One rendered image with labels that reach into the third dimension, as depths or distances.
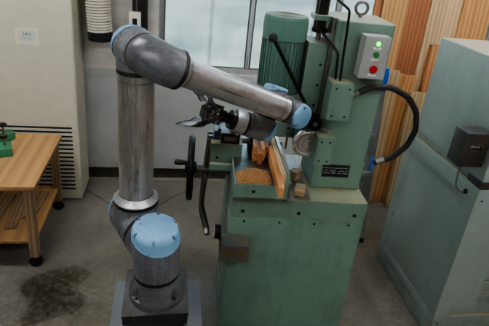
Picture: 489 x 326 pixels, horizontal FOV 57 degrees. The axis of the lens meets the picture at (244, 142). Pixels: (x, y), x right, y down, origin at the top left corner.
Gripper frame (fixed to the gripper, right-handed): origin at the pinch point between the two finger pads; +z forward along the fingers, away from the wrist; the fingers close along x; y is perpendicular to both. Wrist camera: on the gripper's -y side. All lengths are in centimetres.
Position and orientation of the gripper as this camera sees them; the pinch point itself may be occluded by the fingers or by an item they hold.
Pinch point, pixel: (180, 103)
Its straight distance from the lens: 163.0
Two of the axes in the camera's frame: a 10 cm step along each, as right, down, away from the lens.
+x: -2.9, 9.6, 0.2
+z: -8.8, -2.6, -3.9
